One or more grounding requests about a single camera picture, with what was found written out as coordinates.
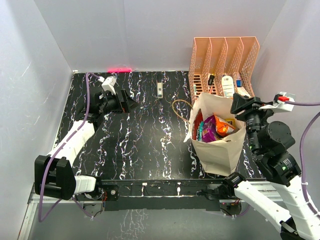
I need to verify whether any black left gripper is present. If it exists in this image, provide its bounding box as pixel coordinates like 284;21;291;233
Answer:
98;89;140;116

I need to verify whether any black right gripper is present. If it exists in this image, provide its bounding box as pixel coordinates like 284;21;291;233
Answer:
229;92;274;152

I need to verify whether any orange snack packet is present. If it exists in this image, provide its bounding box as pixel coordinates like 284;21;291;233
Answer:
214;115;236;137

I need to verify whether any beige paper bag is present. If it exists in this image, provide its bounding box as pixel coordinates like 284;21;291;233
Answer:
184;92;246;177

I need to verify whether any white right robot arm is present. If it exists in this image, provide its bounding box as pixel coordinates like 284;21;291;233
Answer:
203;92;320;240

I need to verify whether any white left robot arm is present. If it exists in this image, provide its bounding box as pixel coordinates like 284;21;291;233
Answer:
34;89;139;200

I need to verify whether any small white blue box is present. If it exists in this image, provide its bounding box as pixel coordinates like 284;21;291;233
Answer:
236;79;251;97

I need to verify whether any white lotion tube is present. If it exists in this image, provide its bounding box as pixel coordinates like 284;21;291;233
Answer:
221;75;235;98

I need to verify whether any grey black stapler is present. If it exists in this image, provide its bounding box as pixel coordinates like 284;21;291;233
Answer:
156;75;163;99

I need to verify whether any pink tape strip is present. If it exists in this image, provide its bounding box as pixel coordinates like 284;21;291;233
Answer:
107;67;132;73

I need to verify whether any black yellow highlighter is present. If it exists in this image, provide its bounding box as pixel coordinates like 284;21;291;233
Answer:
207;74;215;86

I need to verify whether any red snack packet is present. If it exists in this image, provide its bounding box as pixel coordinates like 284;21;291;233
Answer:
192;110;203;140

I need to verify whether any purple snack packet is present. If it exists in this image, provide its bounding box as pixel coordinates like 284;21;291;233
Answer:
196;115;221;143

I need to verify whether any peach plastic desk organizer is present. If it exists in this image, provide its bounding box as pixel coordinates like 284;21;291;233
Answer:
188;36;260;103

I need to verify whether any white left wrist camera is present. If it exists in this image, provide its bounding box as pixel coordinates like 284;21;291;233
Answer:
101;76;117;95

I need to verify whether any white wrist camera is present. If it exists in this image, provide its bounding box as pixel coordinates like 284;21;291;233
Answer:
259;91;296;113
101;76;117;95

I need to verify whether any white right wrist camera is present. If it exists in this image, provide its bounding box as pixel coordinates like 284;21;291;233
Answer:
259;91;296;113

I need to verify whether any black front mounting rail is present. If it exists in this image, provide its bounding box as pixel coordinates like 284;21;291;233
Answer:
74;177;276;212

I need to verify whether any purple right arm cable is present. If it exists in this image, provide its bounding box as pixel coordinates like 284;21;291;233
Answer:
284;100;320;221

